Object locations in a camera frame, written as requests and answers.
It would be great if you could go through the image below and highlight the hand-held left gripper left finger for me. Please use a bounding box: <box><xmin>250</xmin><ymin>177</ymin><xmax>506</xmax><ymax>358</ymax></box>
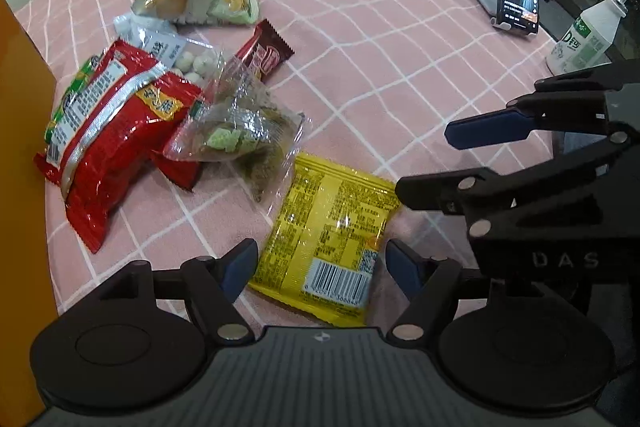
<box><xmin>97</xmin><ymin>238</ymin><xmax>259</xmax><ymax>344</ymax></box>

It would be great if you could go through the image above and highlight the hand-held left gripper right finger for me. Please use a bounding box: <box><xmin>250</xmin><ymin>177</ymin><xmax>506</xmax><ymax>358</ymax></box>
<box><xmin>385</xmin><ymin>239</ymin><xmax>497</xmax><ymax>342</ymax></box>

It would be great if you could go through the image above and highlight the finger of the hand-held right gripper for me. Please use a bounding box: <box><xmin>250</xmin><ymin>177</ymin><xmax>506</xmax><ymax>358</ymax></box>
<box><xmin>444</xmin><ymin>66</ymin><xmax>609</xmax><ymax>151</ymax></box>
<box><xmin>396</xmin><ymin>131</ymin><xmax>632</xmax><ymax>239</ymax></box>

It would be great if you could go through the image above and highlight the yellow snack packet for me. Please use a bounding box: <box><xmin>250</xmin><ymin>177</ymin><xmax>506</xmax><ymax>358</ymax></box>
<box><xmin>247</xmin><ymin>152</ymin><xmax>403</xmax><ymax>328</ymax></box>

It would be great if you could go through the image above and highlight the small red snack packet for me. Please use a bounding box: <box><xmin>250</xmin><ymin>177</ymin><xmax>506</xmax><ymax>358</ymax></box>
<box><xmin>152</xmin><ymin>142</ymin><xmax>203</xmax><ymax>192</ymax></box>

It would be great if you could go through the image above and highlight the clear bag of green snacks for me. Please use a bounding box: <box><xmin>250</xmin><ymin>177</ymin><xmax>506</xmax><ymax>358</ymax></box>
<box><xmin>164</xmin><ymin>56</ymin><xmax>306</xmax><ymax>215</ymax></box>

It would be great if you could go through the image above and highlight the large red snack packet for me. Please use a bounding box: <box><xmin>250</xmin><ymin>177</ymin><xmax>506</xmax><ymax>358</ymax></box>
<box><xmin>34</xmin><ymin>39</ymin><xmax>203</xmax><ymax>254</ymax></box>

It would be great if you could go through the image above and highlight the green snack packet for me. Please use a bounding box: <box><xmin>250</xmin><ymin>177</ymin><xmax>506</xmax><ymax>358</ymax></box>
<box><xmin>45</xmin><ymin>54</ymin><xmax>103</xmax><ymax>145</ymax></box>

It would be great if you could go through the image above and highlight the orange cardboard box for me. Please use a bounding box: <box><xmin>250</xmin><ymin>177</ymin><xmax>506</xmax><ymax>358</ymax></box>
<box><xmin>0</xmin><ymin>0</ymin><xmax>60</xmax><ymax>423</ymax></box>

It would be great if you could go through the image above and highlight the pink checkered tablecloth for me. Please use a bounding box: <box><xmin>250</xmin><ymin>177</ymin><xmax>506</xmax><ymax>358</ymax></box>
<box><xmin>10</xmin><ymin>0</ymin><xmax>601</xmax><ymax>323</ymax></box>

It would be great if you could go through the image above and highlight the white plastic bottle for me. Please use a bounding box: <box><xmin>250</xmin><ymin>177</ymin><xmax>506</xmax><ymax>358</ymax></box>
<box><xmin>545</xmin><ymin>0</ymin><xmax>631</xmax><ymax>75</ymax></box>

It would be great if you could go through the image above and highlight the white bag of round candies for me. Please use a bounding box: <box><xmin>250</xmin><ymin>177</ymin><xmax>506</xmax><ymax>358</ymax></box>
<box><xmin>114</xmin><ymin>14</ymin><xmax>226</xmax><ymax>88</ymax></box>

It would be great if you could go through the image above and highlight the brown chocolate bar wrapper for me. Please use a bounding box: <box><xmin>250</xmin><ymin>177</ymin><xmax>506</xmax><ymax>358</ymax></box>
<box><xmin>234</xmin><ymin>19</ymin><xmax>296</xmax><ymax>80</ymax></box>

